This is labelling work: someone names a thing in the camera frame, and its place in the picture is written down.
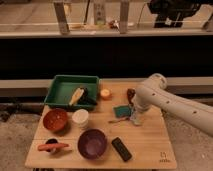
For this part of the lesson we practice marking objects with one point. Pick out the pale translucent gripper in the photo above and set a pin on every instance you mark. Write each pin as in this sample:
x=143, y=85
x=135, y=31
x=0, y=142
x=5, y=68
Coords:
x=134, y=118

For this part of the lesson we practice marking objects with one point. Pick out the purple bowl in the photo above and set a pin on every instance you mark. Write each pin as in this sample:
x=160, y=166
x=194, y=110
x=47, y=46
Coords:
x=92, y=144

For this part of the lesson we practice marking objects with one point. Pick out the green plastic tray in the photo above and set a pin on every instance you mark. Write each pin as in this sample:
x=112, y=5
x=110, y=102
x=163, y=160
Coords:
x=63, y=86

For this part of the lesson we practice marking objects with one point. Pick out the blue grey towel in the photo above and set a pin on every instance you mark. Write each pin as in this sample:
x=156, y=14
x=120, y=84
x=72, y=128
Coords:
x=133, y=110

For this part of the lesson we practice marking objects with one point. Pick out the black object in tray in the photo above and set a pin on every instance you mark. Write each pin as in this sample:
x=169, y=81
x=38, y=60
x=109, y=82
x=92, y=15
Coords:
x=88, y=98

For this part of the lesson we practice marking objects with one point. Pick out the white cup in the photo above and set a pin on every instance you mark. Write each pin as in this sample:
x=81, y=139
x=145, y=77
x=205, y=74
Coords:
x=81, y=118

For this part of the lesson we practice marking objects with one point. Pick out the red bowl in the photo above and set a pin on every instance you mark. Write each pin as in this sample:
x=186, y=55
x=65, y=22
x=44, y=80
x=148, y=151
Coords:
x=55, y=120

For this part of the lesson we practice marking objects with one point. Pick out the orange carrot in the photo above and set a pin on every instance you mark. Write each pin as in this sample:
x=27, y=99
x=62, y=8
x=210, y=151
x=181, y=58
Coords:
x=45, y=147

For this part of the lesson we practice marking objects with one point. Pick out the metal spoon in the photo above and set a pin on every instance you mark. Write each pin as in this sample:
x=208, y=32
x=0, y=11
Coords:
x=118, y=120

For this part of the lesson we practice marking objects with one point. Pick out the small black cup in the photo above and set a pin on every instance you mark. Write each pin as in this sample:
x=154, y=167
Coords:
x=51, y=141

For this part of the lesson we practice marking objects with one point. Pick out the brown furry toy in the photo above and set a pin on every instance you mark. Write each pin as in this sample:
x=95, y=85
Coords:
x=130, y=95

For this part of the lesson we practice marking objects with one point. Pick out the black remote control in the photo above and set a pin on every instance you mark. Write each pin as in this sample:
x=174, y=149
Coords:
x=121, y=149

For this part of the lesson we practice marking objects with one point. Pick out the black machine in background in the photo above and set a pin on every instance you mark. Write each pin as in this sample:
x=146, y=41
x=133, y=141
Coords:
x=171, y=13

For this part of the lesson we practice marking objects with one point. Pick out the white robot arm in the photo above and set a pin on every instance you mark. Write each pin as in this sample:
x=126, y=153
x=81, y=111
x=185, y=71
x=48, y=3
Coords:
x=152, y=91

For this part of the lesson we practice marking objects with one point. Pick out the orange round fruit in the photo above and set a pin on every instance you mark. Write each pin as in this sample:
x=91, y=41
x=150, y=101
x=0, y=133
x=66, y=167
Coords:
x=105, y=94

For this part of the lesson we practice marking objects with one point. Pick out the green sponge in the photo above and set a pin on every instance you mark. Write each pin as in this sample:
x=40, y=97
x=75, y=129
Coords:
x=122, y=111

